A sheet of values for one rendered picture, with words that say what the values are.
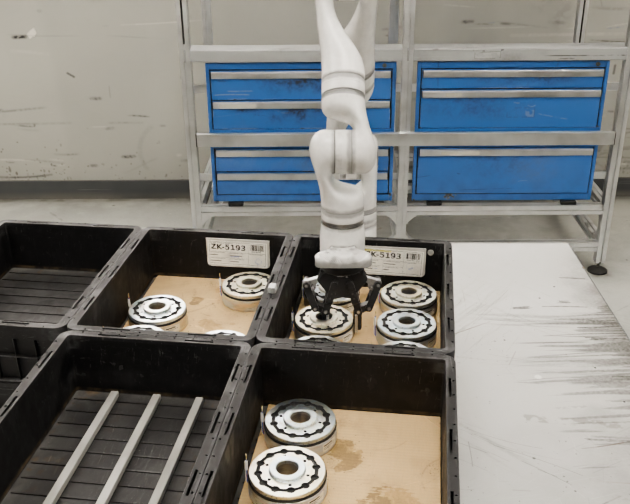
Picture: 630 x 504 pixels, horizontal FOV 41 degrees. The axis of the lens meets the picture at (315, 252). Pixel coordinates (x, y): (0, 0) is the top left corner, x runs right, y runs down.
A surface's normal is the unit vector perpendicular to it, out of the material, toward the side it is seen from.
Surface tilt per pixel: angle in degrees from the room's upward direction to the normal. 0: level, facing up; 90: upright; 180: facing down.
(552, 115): 90
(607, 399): 0
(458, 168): 90
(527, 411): 0
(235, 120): 90
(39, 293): 0
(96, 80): 90
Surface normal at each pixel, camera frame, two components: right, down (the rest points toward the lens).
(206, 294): 0.00, -0.90
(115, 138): 0.00, 0.43
